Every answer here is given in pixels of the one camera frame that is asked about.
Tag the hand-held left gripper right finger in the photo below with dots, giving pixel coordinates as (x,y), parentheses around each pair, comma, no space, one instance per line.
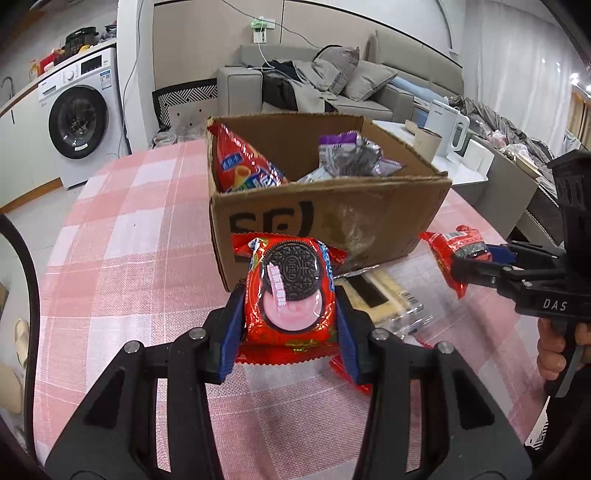
(346,341)

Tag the dark clothes pile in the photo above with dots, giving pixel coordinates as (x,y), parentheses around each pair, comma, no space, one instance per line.
(277,92)

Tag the clear wafer biscuit packet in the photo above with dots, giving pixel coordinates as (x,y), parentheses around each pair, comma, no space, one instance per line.
(383,295)

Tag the yellow bottle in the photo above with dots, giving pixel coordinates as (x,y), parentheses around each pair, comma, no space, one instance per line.
(33,70)

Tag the white washing machine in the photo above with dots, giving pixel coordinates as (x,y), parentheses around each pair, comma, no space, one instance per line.
(78,124)

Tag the brown cardboard box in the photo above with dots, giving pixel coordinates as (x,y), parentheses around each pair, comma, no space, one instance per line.
(369,207)

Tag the beige cup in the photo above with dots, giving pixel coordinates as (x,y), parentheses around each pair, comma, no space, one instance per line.
(425,144)

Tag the yellow curtain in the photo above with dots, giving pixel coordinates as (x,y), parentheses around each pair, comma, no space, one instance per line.
(579,120)

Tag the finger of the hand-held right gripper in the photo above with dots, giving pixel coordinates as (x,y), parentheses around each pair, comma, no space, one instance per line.
(501,253)
(480,273)

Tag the red dark-label snack packet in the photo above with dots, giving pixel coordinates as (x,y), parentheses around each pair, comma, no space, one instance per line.
(443,254)

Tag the white electric kettle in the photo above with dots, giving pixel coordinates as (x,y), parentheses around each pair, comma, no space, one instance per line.
(443,127)

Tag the pink plaid tablecloth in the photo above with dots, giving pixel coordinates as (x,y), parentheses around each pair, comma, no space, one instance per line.
(115,240)

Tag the white coffee table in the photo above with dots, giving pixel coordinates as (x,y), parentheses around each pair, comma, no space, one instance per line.
(466,177)

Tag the grey jacket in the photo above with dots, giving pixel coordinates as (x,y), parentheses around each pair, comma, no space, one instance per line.
(314,90)

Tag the wall socket with green charger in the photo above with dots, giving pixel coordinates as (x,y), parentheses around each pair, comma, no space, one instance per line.
(262,28)

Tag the black white patterned cushion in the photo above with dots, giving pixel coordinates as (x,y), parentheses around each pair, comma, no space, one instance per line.
(184,94)

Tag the person's right hand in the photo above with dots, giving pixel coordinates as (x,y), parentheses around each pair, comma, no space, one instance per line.
(551,350)

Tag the red pink-cream cookie packet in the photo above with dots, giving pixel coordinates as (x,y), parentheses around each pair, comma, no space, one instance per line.
(277,337)

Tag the white paper roll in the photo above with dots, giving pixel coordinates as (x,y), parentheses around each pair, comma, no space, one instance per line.
(478,157)

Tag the grey sofa pillow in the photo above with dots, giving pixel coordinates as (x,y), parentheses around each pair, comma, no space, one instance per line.
(369,81)
(339,67)

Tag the light blue blanket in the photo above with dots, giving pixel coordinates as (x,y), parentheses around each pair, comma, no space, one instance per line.
(413,87)

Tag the grey couch with clothes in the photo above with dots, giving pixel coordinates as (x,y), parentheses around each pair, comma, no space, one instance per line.
(512,184)

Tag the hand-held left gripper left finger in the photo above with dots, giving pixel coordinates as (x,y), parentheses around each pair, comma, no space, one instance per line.
(231,332)

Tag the red box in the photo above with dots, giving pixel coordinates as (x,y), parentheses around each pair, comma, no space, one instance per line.
(48,63)

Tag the beige slipper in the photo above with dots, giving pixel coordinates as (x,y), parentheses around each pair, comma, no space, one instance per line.
(21,341)

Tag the red and white snack packet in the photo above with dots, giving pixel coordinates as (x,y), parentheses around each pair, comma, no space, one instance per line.
(346,376)

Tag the red egg roll snack bag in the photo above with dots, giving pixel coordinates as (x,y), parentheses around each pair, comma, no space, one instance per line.
(235,157)

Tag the grey sofa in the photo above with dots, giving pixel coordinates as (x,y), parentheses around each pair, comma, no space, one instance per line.
(240,92)

